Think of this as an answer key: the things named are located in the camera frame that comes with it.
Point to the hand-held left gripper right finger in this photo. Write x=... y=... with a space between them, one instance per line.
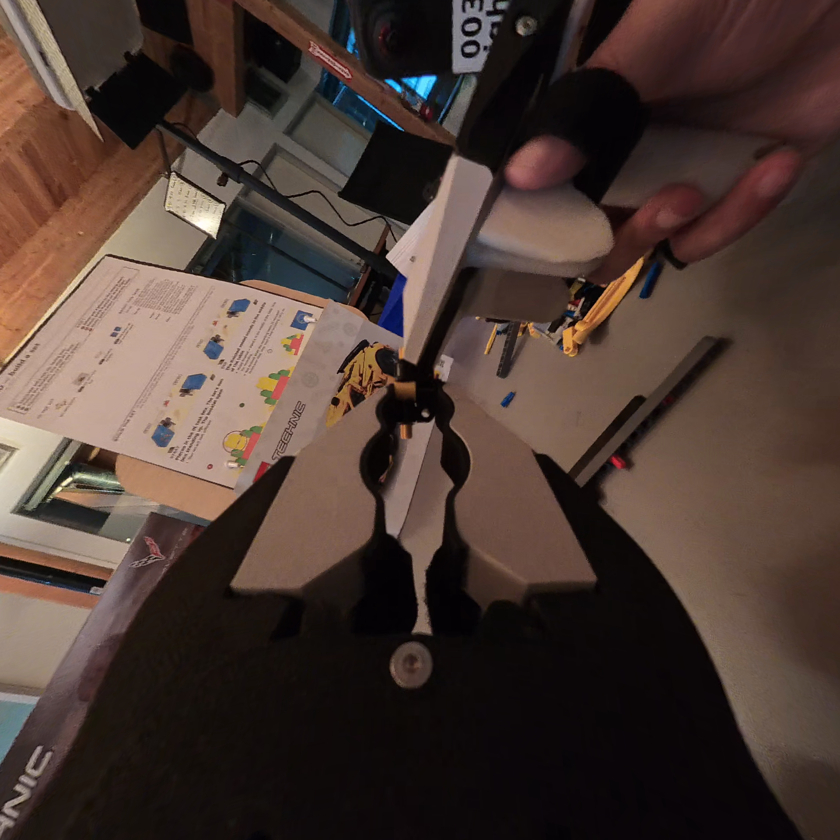
x=518 y=525

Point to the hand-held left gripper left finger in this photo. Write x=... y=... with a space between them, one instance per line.
x=308 y=525

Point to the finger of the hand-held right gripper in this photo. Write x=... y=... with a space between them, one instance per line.
x=518 y=295
x=446 y=216

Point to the pile of brick pieces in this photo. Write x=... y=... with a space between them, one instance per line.
x=590 y=308

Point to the small yellow black connector assembly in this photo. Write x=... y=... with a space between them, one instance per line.
x=410 y=394

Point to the black grey brick chassis assembly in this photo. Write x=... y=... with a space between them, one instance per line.
x=656 y=400

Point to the person's right hand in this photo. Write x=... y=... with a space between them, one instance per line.
x=722 y=65

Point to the blue bin with papers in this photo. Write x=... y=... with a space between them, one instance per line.
x=410 y=249

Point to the large black panel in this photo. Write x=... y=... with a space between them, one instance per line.
x=394 y=170

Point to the white car instruction booklet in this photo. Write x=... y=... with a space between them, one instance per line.
x=321 y=354

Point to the dark metal stand pole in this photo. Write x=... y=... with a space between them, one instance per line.
x=275 y=197

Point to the white sheet with colourful print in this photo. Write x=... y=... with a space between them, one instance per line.
x=164 y=341

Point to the white printed board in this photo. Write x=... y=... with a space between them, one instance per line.
x=193 y=203

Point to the black round fixture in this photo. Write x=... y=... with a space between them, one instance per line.
x=192 y=70

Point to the black square box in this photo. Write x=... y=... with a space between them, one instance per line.
x=131 y=98

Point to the grey wall panel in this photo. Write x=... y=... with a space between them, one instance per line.
x=65 y=52

